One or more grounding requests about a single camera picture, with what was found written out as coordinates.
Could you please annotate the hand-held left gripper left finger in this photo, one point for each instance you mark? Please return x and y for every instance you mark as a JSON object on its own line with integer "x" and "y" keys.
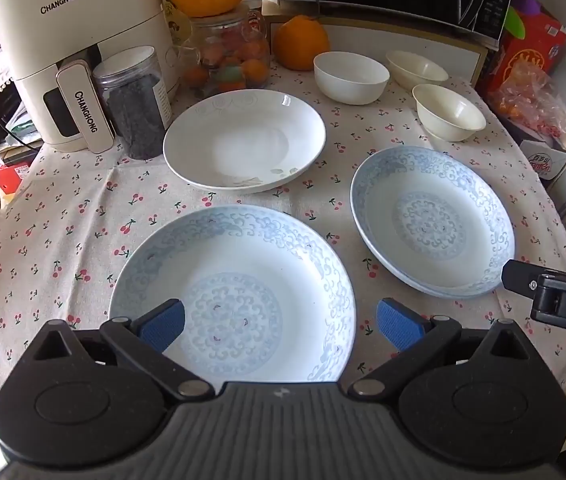
{"x": 163, "y": 324}

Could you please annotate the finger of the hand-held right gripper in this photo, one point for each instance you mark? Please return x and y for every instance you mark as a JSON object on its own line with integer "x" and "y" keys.
{"x": 518, "y": 277}

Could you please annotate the plastic bag of oranges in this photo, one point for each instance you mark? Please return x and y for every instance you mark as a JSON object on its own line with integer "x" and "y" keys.
{"x": 538, "y": 105}

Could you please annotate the white porcelain bowl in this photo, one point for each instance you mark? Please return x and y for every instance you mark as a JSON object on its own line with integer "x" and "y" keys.
{"x": 350, "y": 82}

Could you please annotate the pile of small oranges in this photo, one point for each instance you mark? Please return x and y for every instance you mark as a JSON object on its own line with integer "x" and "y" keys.
{"x": 254, "y": 70}

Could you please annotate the glass jar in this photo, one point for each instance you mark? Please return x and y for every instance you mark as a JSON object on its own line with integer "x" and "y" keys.
{"x": 228, "y": 25}

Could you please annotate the cherry print tablecloth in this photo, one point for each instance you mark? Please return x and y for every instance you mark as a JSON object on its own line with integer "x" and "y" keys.
{"x": 113, "y": 195}

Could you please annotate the cream plastic bowl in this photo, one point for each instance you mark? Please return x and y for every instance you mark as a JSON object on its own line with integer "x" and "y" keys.
{"x": 445, "y": 112}
{"x": 415, "y": 70}

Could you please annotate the plastic jar with dark contents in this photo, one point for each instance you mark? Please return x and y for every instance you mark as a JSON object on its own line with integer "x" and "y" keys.
{"x": 135, "y": 110}

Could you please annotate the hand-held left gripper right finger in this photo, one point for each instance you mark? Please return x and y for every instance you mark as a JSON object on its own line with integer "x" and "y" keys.
{"x": 398, "y": 325}

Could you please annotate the white floral plate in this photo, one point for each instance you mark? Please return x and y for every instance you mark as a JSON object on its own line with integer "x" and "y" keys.
{"x": 243, "y": 145}

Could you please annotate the blue patterned plate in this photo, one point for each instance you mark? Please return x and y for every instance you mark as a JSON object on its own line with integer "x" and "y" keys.
{"x": 444, "y": 294}
{"x": 243, "y": 260}
{"x": 433, "y": 220}

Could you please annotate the red gift box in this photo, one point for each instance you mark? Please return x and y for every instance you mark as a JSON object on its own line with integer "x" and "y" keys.
{"x": 538, "y": 40}

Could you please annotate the cream air fryer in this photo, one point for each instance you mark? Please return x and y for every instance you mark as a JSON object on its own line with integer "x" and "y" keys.
{"x": 63, "y": 25}

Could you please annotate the white carton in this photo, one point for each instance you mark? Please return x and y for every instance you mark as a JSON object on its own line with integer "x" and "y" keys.
{"x": 548, "y": 160}

